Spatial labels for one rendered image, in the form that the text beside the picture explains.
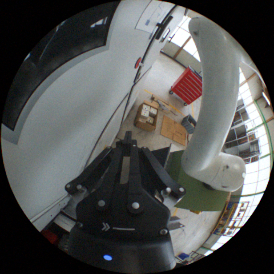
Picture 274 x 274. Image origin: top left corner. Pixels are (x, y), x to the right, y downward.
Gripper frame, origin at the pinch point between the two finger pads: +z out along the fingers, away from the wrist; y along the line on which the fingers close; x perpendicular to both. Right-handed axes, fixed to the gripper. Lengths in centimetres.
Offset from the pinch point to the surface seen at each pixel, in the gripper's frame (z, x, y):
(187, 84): 161, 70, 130
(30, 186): -15.9, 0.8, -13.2
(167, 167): 19.8, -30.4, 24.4
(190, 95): 171, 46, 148
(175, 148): 29.8, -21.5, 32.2
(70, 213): -13.6, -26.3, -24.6
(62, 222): -19.7, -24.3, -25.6
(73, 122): -3.9, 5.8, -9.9
